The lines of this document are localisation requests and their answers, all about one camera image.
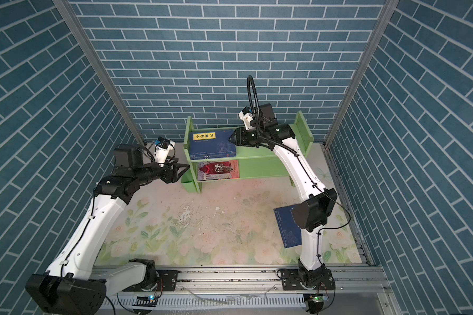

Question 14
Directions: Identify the blue book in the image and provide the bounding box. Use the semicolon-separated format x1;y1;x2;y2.
189;129;237;160
273;205;302;249

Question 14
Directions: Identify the red pink illustrated book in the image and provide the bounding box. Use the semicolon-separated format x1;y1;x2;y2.
197;160;240;182

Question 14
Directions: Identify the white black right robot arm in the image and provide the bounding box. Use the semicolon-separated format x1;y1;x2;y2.
229;124;338;290

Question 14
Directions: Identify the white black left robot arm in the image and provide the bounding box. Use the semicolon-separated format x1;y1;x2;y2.
25;137;190;314

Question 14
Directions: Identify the small green box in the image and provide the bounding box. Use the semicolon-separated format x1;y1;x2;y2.
181;171;198;193

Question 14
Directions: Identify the green two-tier shelf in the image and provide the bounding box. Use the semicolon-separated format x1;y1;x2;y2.
183;111;314;193

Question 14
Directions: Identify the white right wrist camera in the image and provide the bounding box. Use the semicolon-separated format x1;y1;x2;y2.
239;106;255;131

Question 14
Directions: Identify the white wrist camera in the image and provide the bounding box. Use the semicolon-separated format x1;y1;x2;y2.
153;136;176;166
239;106;255;131

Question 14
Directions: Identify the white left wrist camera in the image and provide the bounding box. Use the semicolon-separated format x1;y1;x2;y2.
153;136;176;166

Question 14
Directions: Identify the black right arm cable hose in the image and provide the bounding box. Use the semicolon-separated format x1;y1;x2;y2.
246;74;263;131

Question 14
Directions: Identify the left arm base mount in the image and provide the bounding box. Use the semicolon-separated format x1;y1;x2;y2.
123;270;179;293

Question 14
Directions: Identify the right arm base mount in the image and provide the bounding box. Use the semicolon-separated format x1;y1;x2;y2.
276;267;336;291

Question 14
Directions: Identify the aluminium corner frame post right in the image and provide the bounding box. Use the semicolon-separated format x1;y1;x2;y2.
324;0;399;148

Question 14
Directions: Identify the aluminium corner frame post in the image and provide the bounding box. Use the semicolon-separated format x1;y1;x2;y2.
324;0;399;148
53;0;146;145

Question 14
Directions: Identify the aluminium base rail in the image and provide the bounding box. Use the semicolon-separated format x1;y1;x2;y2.
92;265;399;314

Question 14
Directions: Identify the aluminium corner frame post left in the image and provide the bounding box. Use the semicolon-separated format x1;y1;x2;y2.
53;0;146;145

